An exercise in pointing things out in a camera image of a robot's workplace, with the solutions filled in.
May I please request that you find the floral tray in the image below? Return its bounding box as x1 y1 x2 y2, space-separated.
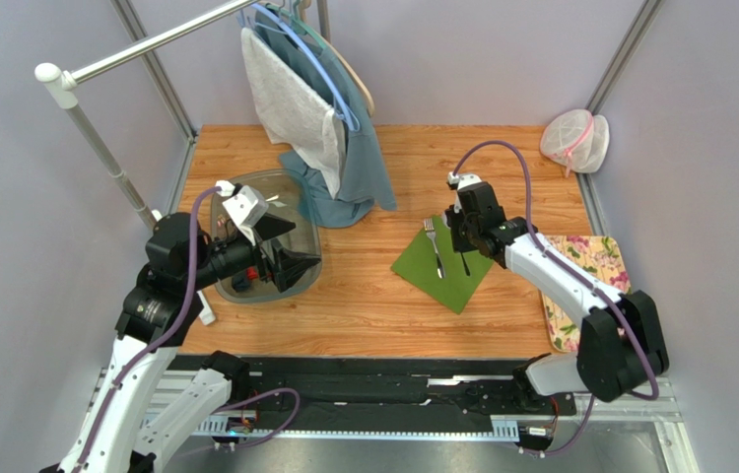
540 236 632 353

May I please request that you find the blue-grey hanging shirt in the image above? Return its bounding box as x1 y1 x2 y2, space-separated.
252 12 397 229

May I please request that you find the grey hanging towel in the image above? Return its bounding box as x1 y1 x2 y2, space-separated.
240 28 346 198

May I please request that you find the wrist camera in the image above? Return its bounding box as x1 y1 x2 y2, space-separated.
215 180 269 246
446 172 482 192

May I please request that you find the wooden clothes hanger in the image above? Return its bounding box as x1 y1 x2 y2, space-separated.
297 0 375 117

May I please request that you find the green paper napkin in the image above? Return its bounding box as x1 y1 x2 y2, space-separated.
391 216 494 314

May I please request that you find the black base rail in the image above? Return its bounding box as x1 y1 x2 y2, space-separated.
168 354 646 436

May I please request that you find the blue clothes hanger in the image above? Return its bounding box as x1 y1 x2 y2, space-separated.
238 2 360 132

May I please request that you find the dark blue handled utensil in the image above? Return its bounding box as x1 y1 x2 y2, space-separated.
231 274 251 293

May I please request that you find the silver spoon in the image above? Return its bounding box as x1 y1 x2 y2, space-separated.
460 252 472 277

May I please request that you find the clear plastic container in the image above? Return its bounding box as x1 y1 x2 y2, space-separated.
216 169 322 304

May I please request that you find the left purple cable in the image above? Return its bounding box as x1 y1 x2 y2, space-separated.
74 184 302 470

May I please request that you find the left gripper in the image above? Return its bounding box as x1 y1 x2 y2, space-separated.
186 212 321 290

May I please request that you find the green clothes hanger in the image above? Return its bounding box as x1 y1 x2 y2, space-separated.
276 0 331 48

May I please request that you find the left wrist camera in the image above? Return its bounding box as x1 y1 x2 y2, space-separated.
215 180 269 246

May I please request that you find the metal clothes rack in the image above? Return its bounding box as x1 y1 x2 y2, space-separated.
34 0 262 326

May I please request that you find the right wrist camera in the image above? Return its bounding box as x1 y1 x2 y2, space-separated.
446 172 482 192

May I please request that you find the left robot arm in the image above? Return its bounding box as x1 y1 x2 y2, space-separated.
48 212 321 472

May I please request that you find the silver fork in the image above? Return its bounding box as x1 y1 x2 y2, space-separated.
423 217 446 279

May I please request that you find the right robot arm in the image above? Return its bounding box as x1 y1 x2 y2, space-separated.
444 174 669 402

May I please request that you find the white mesh laundry bag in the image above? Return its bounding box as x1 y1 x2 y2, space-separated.
539 108 611 177

